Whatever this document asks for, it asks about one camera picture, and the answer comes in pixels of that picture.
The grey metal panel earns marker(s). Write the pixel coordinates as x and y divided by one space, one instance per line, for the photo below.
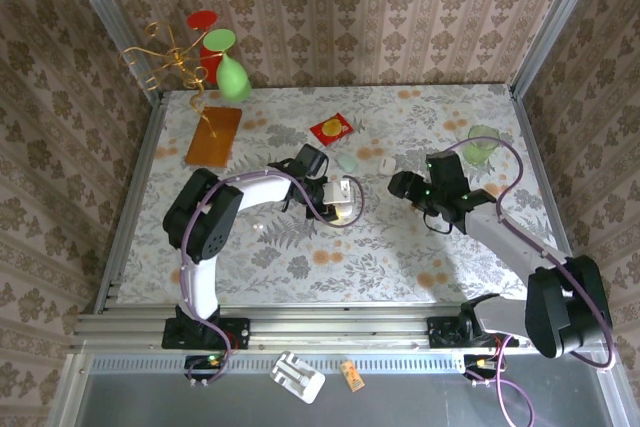
425 407

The green transparent cup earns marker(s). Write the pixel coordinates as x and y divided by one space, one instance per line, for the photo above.
482 152

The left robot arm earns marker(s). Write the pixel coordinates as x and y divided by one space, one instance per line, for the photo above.
205 217

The aluminium table side rail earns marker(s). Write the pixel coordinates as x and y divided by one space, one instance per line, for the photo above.
144 147
532 147

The red plastic wine glass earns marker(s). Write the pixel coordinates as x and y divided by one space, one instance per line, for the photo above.
202 20

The mint green earbud case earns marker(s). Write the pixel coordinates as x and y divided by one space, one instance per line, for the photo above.
346 162

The white plastic holder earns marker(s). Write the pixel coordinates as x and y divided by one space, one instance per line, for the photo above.
295 377

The right black connector board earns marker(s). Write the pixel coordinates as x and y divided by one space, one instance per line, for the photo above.
475 363

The black connector board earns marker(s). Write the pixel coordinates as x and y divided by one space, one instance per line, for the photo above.
200 362
475 363

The green plastic wine glass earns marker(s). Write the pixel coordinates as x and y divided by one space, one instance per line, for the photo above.
232 79

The aluminium frame rail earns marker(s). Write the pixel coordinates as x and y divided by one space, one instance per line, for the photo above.
340 327

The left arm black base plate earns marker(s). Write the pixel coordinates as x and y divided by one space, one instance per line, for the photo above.
235 332

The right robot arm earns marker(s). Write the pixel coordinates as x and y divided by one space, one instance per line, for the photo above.
565 307

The brown wooden board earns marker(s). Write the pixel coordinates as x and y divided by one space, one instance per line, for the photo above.
215 142

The aluminium frame post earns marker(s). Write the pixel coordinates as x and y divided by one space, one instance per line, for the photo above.
560 12
108 14

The left black connector board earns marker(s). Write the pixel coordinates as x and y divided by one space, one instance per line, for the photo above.
200 362

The small orange packet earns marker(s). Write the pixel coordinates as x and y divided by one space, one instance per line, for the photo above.
352 376

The red foil packet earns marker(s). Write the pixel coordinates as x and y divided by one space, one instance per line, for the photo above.
330 129

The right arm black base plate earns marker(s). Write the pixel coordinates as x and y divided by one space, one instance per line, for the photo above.
440 334

